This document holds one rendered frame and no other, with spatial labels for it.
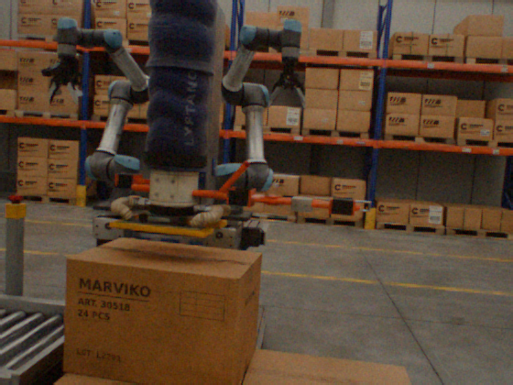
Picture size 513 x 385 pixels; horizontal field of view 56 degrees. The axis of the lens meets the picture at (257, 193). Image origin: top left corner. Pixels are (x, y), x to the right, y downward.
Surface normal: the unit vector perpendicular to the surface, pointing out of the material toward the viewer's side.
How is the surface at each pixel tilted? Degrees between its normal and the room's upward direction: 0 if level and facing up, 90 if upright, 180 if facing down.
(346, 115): 86
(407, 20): 90
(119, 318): 90
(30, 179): 83
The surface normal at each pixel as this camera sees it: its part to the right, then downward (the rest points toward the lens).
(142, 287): -0.18, 0.08
